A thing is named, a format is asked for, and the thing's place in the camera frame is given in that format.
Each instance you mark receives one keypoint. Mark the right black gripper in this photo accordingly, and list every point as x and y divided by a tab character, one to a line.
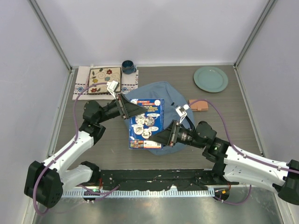
165	136

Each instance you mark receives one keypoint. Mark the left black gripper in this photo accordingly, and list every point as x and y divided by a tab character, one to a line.
127	109

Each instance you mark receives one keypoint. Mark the blue cartoon book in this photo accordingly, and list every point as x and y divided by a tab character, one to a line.
146	124

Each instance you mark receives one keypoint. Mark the blue fabric backpack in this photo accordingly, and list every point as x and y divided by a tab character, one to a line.
172	99

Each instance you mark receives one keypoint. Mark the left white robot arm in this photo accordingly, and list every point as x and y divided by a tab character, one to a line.
46	181

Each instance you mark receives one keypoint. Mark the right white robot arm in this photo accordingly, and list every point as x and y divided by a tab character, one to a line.
232	164

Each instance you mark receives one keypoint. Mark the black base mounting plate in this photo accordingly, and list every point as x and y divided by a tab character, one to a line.
157	179

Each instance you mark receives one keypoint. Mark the dark blue ceramic mug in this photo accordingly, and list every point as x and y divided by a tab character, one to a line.
128	67

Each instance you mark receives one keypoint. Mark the floral square tile plate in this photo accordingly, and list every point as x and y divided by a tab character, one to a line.
101	76

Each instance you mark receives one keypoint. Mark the teal round plate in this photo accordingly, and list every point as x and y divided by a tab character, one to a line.
210	79

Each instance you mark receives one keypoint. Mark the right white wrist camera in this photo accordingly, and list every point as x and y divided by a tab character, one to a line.
182	112

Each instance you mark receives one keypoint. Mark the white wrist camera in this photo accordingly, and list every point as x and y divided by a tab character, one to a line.
182	112
111	87

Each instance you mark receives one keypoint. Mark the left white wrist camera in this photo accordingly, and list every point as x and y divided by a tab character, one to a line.
111	87

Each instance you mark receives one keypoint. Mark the white slotted cable duct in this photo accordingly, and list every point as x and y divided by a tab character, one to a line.
173	192

